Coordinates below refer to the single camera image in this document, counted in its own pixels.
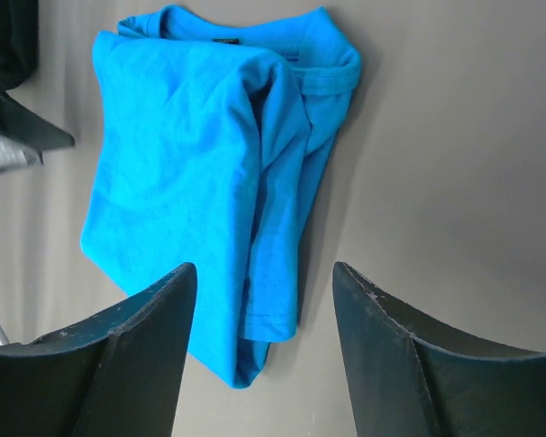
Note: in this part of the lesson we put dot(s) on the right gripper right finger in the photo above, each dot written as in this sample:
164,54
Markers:
412,375

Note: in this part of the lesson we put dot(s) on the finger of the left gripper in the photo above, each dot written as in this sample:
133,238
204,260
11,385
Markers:
14,155
20,123

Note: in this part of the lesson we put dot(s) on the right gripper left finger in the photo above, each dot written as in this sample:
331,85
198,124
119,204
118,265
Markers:
116,373

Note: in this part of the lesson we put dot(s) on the blue t-shirt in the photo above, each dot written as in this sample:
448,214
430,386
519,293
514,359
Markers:
215,140

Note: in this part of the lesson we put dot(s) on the folded black t-shirt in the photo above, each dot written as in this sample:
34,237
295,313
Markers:
19,41

